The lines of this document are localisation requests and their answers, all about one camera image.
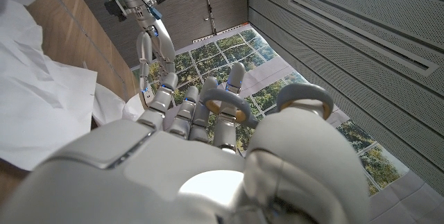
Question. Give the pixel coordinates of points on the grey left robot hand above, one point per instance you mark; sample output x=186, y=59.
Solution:
x=164, y=49

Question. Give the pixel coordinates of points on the printed forest window backdrop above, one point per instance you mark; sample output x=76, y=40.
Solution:
x=208, y=52

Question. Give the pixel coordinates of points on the grey and orange scissors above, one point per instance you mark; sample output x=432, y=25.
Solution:
x=222, y=95

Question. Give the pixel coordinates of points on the white paper sheet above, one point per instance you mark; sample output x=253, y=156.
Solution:
x=34, y=106
x=111, y=106

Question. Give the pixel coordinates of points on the thin metal wall pole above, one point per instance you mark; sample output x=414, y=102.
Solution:
x=209, y=9

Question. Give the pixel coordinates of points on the white backdrop frame post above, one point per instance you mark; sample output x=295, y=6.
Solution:
x=222, y=32

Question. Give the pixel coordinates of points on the creased white paper sheet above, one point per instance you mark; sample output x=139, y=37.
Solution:
x=34, y=106

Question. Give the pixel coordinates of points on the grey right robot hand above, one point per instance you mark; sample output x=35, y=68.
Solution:
x=156, y=175

